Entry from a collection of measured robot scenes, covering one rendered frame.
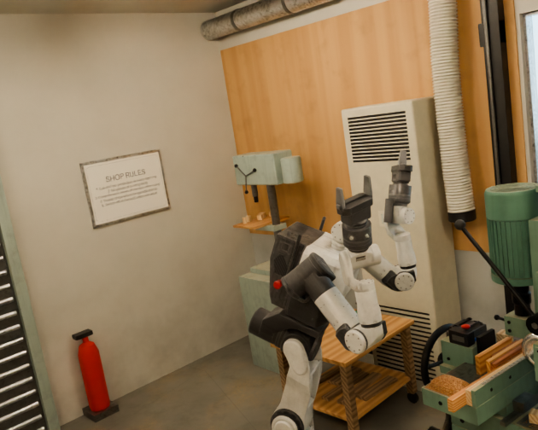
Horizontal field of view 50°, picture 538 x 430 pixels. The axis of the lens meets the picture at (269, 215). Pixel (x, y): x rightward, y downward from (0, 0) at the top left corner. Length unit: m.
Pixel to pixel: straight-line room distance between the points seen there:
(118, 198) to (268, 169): 1.10
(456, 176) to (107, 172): 2.34
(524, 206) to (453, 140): 1.49
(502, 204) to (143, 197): 2.98
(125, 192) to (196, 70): 1.15
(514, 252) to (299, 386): 0.96
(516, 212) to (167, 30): 3.33
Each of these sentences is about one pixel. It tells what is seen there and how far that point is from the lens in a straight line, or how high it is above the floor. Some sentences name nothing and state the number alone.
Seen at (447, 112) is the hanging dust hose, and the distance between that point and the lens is 3.39.
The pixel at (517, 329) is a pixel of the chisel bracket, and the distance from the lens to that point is 2.14.
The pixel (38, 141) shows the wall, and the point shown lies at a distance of 4.09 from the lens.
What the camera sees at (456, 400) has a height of 0.93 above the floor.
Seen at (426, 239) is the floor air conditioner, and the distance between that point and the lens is 3.47.
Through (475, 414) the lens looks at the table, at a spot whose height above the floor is 0.88.
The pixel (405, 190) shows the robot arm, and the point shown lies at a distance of 2.34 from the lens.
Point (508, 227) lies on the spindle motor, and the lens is 1.97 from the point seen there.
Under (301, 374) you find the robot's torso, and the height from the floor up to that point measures 0.86.
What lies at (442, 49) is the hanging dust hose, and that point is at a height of 2.04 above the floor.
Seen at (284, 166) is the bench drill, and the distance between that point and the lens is 3.90.
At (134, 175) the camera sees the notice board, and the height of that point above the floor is 1.55.
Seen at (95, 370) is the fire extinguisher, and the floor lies 0.34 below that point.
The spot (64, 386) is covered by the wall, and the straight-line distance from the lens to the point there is 4.34.
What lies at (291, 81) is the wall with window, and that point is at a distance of 4.34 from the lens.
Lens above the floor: 1.87
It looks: 10 degrees down
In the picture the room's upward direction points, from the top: 9 degrees counter-clockwise
